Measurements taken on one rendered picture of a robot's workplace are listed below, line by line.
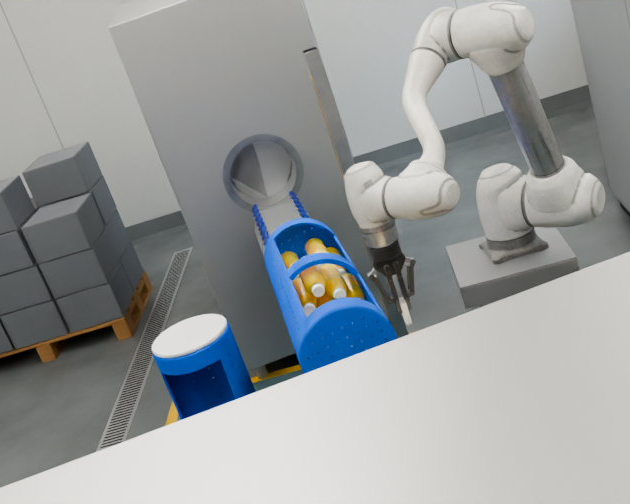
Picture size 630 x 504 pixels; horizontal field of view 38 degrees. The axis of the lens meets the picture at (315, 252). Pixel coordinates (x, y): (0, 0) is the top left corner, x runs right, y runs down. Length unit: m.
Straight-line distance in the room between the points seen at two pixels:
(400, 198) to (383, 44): 5.50
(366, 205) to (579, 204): 0.77
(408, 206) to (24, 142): 6.25
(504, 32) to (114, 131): 5.80
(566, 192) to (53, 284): 4.15
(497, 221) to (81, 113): 5.52
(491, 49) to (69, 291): 4.24
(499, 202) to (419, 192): 0.75
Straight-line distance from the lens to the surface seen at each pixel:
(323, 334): 2.57
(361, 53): 7.64
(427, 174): 2.17
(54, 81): 7.97
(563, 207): 2.78
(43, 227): 6.10
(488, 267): 2.91
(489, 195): 2.88
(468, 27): 2.50
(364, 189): 2.23
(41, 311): 6.34
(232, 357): 3.22
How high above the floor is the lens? 2.29
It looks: 21 degrees down
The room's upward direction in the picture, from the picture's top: 19 degrees counter-clockwise
